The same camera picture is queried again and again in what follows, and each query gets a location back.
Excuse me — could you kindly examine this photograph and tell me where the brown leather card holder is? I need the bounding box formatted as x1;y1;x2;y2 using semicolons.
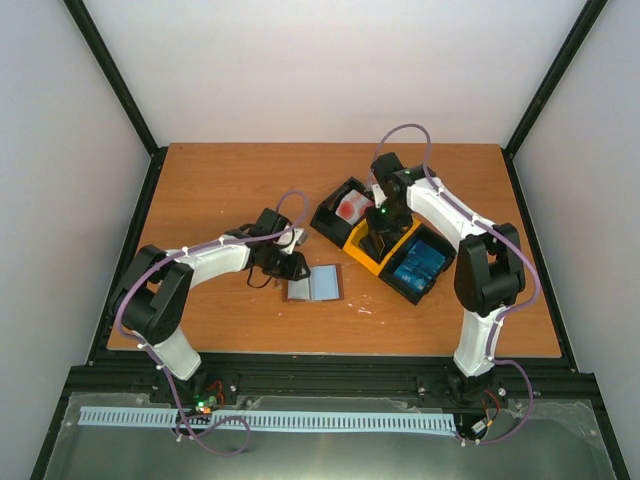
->
283;264;344;302

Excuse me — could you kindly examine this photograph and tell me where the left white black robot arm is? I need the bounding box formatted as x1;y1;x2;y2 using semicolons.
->
107;208;310;403

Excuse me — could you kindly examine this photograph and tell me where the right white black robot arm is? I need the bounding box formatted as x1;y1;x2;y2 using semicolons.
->
366;152;536;378

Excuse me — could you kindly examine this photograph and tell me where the yellow middle card bin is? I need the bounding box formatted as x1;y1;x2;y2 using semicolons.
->
342;219;421;276

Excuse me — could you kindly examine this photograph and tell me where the red white credit card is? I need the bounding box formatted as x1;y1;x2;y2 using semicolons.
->
335;189;374;225

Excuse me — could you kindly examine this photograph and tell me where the black right card bin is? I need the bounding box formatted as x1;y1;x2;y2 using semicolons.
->
378;223;457;305

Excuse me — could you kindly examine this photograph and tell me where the black card bin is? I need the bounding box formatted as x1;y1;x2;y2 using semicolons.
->
311;177;374;249
378;223;457;305

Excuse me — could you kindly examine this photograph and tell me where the black left card bin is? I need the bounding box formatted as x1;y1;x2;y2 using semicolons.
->
311;177;374;249

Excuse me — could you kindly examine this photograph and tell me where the blue credit card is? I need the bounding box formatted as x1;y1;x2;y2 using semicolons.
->
393;240;446;293

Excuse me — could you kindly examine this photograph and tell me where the small electronics board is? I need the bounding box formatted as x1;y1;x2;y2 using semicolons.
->
189;380;225;414

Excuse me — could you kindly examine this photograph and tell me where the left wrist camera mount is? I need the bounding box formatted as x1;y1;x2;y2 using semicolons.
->
275;228;308;255

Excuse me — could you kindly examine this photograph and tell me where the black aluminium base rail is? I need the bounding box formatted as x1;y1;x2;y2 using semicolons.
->
64;350;599;416

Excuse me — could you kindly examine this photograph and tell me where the light blue cable duct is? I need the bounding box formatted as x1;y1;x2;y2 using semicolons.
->
77;406;456;436

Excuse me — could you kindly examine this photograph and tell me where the right black frame post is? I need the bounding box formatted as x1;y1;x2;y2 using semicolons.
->
502;0;609;156

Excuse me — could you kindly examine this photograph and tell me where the black frame post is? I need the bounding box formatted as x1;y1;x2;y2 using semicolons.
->
63;0;169;156
502;0;609;156

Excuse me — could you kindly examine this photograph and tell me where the left black frame post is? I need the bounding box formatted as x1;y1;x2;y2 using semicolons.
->
63;0;169;156

